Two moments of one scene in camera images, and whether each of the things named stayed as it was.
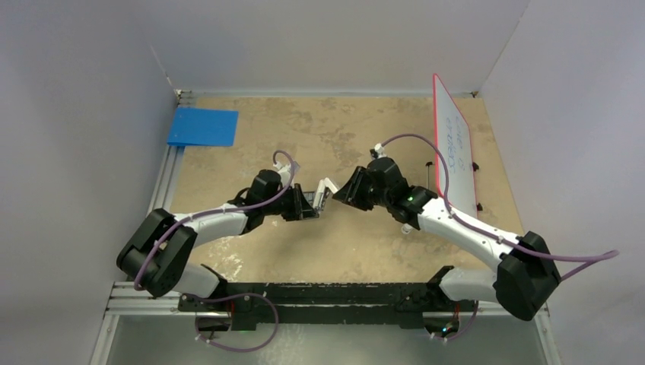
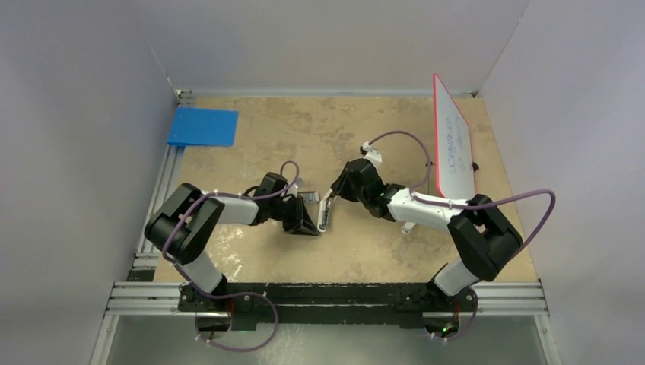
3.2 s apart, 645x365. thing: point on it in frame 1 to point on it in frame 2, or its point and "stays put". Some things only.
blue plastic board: x=205 y=127 stays put
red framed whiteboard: x=453 y=139 stays put
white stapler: x=319 y=195 to x=324 y=212
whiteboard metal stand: x=475 y=167 stays put
